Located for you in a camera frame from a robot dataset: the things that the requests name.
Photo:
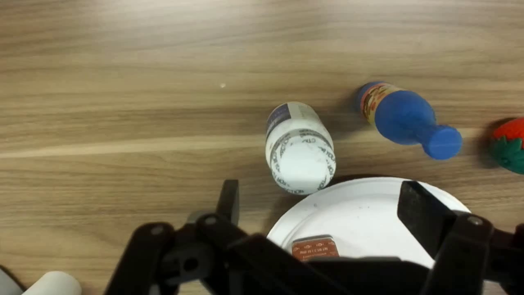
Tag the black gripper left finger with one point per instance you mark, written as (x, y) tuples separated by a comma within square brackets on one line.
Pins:
[(219, 263)]

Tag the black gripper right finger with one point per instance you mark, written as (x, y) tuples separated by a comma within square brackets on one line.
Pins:
[(476, 256)]

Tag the red lid spice jar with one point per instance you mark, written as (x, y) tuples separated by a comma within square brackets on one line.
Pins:
[(315, 248)]

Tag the large white pill bottle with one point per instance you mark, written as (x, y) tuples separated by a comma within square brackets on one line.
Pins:
[(301, 153)]

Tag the white paper plate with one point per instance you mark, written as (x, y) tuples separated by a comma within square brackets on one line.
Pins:
[(355, 215)]

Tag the red strawberry toy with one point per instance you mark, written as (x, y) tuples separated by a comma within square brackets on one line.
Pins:
[(510, 141)]

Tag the white paper cup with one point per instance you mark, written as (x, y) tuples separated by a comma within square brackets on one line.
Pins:
[(55, 286)]

